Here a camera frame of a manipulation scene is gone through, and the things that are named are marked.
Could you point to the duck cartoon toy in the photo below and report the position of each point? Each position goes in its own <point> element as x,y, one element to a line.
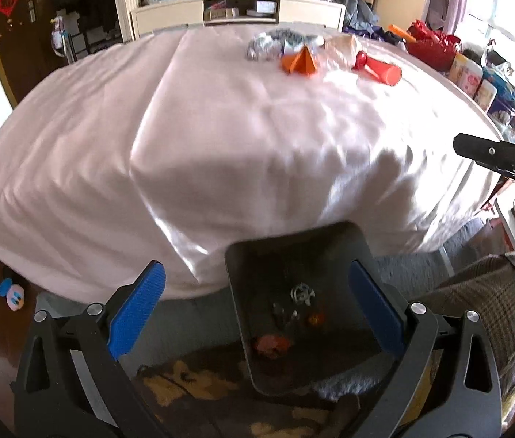
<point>12,294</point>

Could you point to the orange paper cone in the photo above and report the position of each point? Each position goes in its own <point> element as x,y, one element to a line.
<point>301,61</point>

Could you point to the red plastic basket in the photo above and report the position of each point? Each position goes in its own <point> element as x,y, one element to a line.
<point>433,48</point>

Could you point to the blue packaging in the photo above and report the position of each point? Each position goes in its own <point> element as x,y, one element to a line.
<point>506,96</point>

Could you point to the small red plastic piece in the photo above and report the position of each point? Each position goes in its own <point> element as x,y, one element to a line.
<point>360,60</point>

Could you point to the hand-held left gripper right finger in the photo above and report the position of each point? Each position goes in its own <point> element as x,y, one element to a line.
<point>376,312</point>

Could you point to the orange tube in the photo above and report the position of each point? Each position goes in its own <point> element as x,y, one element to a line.
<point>401,33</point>

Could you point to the clear plastic bag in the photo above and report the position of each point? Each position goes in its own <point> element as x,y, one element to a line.
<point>342,48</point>

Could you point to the brown patterned blanket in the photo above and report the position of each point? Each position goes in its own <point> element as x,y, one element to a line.
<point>202,383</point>

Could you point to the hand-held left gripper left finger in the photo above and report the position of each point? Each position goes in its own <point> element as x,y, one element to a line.
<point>136,312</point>

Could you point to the orange crumpled wrapper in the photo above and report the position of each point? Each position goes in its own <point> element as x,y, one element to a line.
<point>270,344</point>

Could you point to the silver foil bag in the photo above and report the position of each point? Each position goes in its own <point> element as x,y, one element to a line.
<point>262,48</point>

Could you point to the white bottle with pink label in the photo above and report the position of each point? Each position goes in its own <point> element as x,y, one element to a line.
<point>485,93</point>
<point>465,73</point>

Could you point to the red plastic cup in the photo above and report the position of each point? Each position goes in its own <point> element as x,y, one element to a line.
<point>385,73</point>

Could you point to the small orange ball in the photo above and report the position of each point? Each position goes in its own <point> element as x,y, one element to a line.
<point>314,319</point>

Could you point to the beige television stand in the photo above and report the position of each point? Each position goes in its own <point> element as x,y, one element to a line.
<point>170,16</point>

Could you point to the dark grey trash bin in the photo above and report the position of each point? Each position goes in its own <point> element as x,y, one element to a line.
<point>330,255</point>

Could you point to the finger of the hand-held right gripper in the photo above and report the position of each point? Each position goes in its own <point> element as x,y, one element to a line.
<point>481,149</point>

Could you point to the person's plaid trouser leg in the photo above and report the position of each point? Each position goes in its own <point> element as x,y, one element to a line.
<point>476,301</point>

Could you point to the white crumpled wrapper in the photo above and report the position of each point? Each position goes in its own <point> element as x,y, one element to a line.
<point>302,293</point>

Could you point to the grey hanging clothes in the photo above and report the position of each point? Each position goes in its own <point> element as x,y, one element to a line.
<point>353,7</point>

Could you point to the dark brown door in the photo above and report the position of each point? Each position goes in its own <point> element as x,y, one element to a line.
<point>29,45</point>

